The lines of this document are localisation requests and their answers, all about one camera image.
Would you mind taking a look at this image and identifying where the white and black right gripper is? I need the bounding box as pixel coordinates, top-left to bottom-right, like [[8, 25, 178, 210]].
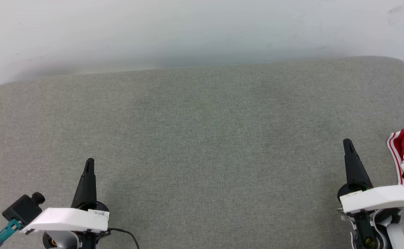
[[337, 138, 404, 249]]

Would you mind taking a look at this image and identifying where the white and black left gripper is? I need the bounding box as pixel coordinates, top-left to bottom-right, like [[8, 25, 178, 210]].
[[19, 158, 111, 249]]

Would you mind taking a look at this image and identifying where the teal cable connector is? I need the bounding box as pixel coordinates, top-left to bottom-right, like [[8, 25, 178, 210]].
[[0, 219, 22, 249]]

